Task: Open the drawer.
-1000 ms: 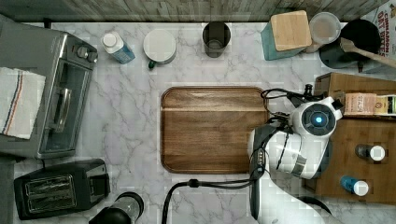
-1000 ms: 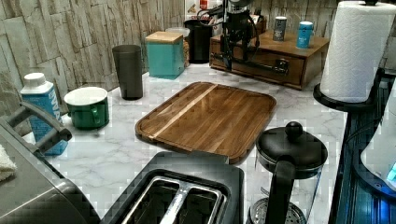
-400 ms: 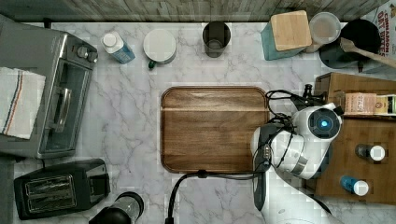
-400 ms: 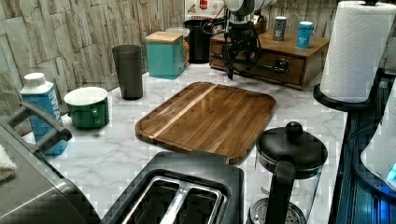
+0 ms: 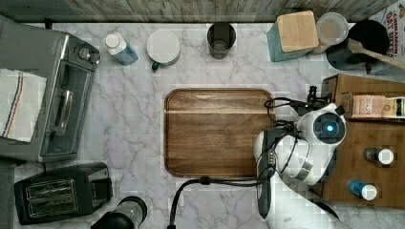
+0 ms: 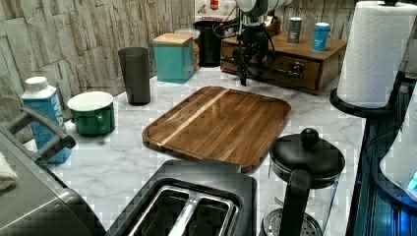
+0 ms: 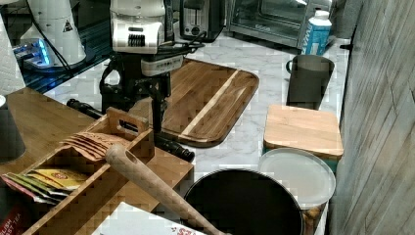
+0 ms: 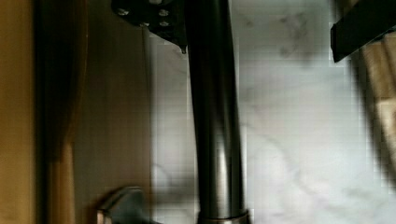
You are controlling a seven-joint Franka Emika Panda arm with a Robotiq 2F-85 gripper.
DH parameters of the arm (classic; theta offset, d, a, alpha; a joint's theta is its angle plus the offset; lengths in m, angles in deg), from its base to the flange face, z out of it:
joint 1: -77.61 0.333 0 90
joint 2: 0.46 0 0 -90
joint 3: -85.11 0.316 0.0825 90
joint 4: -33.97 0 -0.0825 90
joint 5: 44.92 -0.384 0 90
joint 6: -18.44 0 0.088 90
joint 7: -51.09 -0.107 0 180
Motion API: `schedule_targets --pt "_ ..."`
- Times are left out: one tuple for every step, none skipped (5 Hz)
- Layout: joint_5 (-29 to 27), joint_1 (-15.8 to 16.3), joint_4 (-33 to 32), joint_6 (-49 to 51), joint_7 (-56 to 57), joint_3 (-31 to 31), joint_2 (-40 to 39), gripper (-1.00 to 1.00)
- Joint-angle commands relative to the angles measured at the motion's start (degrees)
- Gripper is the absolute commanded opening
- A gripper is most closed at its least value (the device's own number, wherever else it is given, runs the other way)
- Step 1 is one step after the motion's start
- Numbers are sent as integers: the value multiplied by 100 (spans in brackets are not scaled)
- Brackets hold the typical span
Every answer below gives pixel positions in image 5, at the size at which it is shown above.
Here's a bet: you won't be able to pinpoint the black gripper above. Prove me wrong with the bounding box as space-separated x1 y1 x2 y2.
289 86 329 116

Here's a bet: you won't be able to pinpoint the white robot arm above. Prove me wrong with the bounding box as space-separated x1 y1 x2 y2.
253 86 347 229

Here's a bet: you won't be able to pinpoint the brown paper tea packets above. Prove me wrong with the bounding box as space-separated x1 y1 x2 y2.
352 94 385 117

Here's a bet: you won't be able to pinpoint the wooden spoon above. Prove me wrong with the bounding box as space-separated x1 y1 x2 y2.
348 38 405 70

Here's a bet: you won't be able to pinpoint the teal canister with wooden lid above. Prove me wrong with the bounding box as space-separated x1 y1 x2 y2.
266 10 319 62

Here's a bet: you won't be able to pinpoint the clear jar with white lid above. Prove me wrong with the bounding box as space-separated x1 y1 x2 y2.
312 12 350 54

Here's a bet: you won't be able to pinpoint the yellow green tea packets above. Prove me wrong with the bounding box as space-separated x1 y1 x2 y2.
383 96 404 118

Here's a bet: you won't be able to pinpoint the dark spice bottle white cap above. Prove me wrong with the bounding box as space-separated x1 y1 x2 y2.
363 147 394 165

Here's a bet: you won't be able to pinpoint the black utensil pot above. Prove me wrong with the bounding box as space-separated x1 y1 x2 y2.
327 20 390 71

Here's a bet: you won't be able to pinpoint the blue spice bottle white cap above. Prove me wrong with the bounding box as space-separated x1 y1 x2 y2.
348 179 377 201

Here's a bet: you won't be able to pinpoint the wooden cutting board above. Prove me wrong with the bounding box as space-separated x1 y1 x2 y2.
164 88 273 177

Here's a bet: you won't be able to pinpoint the dark grey cup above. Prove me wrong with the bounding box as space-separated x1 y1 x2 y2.
207 22 236 59

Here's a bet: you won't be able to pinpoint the cereal box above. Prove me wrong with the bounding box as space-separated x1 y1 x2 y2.
369 0 405 76

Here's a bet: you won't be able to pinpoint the white lidded mug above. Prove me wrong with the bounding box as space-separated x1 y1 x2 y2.
146 30 181 71

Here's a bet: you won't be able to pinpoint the black blender jar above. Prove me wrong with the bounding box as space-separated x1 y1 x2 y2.
91 196 147 229

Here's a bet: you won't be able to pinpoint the silver toaster oven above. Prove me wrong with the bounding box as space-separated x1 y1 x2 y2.
1 21 100 162

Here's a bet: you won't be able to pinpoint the black toaster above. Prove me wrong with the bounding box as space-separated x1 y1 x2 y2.
14 162 113 225

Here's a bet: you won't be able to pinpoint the striped white dish towel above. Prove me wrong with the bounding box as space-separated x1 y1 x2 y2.
0 69 47 142

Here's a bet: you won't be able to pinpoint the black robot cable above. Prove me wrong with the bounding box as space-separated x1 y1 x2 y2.
166 96 311 229

